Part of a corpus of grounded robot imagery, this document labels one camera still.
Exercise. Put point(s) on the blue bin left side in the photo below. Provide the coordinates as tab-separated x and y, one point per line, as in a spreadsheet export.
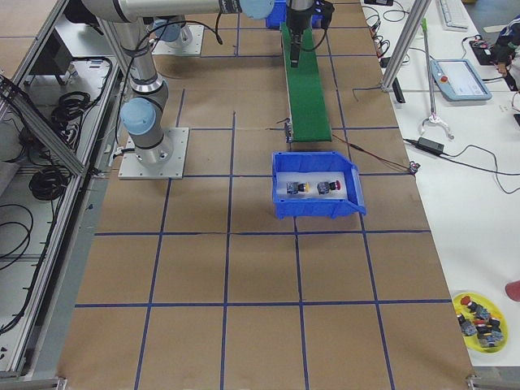
277	15

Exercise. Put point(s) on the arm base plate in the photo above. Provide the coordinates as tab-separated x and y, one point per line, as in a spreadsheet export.
174	154
192	49

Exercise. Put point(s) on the white keyboard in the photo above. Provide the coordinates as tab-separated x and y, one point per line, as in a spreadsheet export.
452	15

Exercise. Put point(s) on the green conveyor belt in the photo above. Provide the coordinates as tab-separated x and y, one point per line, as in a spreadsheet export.
308	120

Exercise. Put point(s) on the blue bin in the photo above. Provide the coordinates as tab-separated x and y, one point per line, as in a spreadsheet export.
277	15
318	161

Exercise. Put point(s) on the teach pendant tablet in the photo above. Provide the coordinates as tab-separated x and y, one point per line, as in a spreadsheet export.
458	80

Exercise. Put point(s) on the white foam pad right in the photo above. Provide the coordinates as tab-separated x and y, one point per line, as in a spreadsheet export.
281	178

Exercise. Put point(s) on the aluminium frame post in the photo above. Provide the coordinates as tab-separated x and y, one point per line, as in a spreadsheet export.
416	14

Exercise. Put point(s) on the black power adapter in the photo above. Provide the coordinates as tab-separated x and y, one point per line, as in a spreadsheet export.
429	146

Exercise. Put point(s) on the green handled grabber tool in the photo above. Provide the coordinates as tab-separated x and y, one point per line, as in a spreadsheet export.
433	120

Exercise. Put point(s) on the blue bin right side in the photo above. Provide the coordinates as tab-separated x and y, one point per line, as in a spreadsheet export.
318	161

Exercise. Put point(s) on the yellow plate of buttons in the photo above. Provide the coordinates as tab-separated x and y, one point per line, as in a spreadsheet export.
483	326

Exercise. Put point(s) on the red push button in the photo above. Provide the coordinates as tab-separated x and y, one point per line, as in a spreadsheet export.
325	187

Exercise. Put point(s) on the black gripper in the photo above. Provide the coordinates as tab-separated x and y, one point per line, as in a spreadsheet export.
296	19

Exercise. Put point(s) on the aluminium side frame rail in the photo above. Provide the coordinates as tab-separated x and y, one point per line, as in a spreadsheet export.
37	123

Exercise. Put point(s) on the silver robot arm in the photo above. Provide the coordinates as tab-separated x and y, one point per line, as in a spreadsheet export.
135	21
172	34

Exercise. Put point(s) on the yellow push button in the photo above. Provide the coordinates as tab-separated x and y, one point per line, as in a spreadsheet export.
294	188

